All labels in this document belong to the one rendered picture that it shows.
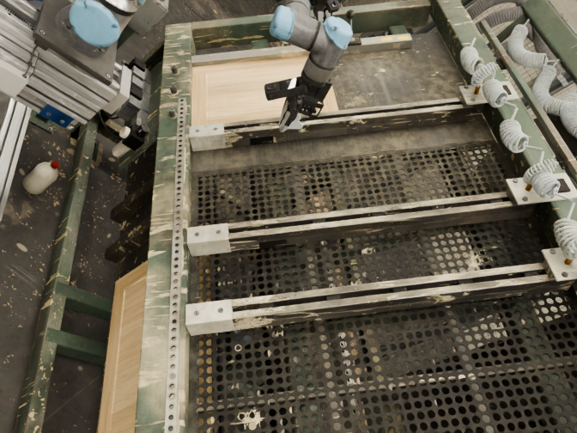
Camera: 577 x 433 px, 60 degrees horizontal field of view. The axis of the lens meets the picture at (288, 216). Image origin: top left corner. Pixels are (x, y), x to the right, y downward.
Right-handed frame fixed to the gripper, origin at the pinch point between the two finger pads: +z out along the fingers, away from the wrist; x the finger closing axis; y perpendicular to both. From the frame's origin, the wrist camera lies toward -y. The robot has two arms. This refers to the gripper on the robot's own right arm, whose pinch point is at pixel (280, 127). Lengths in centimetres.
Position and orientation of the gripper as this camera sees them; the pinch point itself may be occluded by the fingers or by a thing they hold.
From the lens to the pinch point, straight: 147.7
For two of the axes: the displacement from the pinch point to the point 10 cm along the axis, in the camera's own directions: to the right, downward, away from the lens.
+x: -1.2, -7.9, 6.0
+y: 9.2, 1.4, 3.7
